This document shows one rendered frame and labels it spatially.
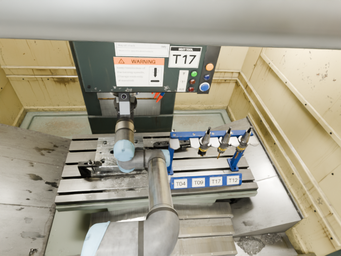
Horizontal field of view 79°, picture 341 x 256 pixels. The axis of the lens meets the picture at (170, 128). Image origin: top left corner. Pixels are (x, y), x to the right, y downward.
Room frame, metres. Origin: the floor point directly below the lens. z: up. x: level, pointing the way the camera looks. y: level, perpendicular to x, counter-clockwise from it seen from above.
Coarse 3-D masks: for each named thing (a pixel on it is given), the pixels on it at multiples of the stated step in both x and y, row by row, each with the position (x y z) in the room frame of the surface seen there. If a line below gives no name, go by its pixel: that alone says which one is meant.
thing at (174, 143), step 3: (174, 138) 0.74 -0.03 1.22; (177, 138) 0.74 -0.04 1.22; (171, 141) 0.72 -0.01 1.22; (174, 141) 0.72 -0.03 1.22; (177, 141) 0.72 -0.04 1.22; (171, 144) 0.70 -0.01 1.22; (174, 144) 0.70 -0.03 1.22; (177, 144) 0.70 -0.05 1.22; (171, 147) 0.68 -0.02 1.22; (174, 147) 0.68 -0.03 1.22; (177, 147) 0.68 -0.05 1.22
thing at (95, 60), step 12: (84, 48) 0.56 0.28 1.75; (96, 48) 0.57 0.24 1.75; (108, 48) 0.58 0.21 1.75; (204, 48) 0.64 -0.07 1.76; (84, 60) 0.56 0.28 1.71; (96, 60) 0.57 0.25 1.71; (108, 60) 0.58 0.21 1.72; (168, 60) 0.61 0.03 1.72; (84, 72) 0.56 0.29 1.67; (96, 72) 0.57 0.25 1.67; (108, 72) 0.57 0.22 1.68; (168, 72) 0.62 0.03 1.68; (84, 84) 0.56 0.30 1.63; (96, 84) 0.57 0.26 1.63; (108, 84) 0.57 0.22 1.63; (168, 84) 0.62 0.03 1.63
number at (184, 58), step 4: (184, 56) 0.62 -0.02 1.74; (188, 56) 0.63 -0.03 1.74; (192, 56) 0.63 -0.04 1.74; (196, 56) 0.63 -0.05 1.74; (184, 60) 0.62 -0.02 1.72; (188, 60) 0.63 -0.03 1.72; (192, 60) 0.63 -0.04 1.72; (196, 60) 0.63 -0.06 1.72; (180, 64) 0.62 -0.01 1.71; (184, 64) 0.62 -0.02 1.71; (188, 64) 0.63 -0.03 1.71; (192, 64) 0.63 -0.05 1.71
